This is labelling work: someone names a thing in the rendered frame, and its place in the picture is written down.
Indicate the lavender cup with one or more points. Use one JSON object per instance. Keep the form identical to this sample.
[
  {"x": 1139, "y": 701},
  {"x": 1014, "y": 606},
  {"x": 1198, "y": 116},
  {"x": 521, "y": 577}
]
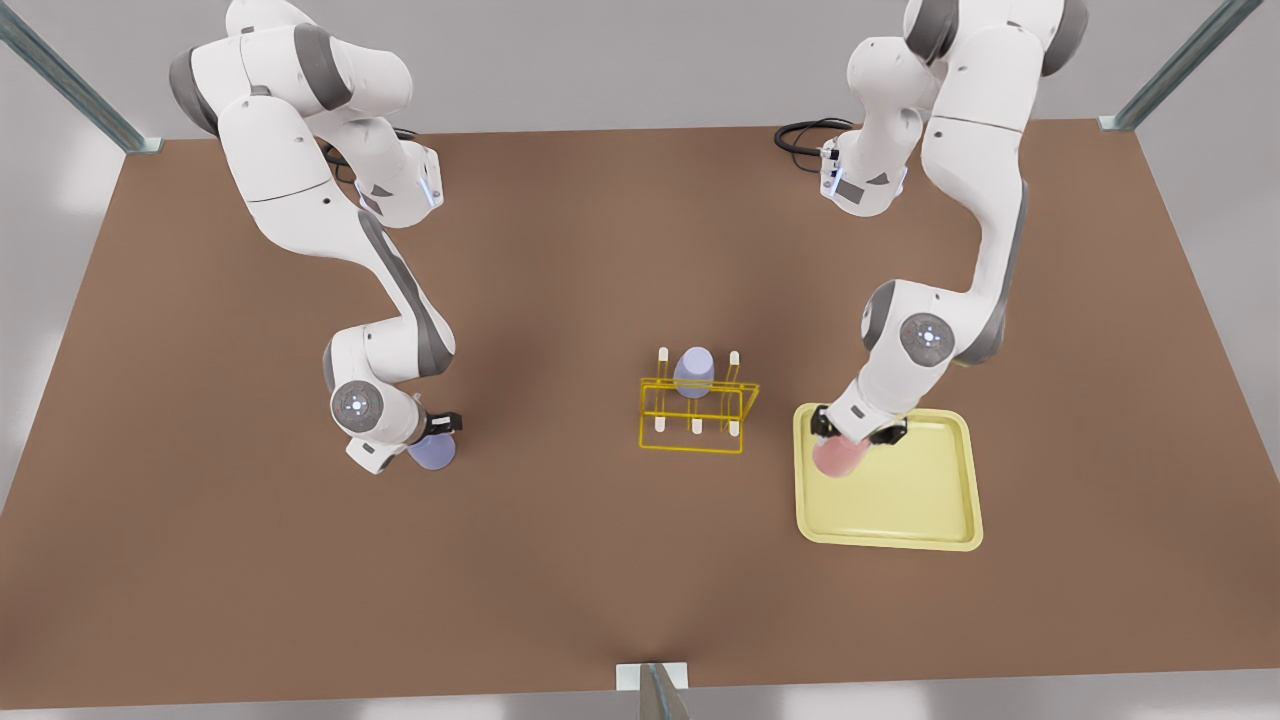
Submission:
[
  {"x": 694, "y": 372},
  {"x": 432, "y": 452}
]

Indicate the pink cup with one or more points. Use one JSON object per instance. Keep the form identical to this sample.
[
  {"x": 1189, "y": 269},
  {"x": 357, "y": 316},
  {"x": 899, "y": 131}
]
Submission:
[{"x": 838, "y": 456}]

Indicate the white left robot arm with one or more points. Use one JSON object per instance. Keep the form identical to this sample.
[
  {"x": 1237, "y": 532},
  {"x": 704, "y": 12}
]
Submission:
[{"x": 975, "y": 180}]

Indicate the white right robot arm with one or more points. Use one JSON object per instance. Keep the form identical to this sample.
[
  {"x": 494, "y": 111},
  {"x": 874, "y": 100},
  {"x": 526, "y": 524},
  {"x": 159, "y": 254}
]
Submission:
[{"x": 300, "y": 190}]

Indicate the pale yellow tray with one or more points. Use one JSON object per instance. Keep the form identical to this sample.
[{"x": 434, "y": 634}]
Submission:
[{"x": 890, "y": 485}]

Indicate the silver frame post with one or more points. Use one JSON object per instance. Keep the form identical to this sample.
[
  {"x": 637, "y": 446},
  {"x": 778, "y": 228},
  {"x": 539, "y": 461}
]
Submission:
[
  {"x": 70, "y": 80},
  {"x": 655, "y": 690},
  {"x": 1180, "y": 65}
]

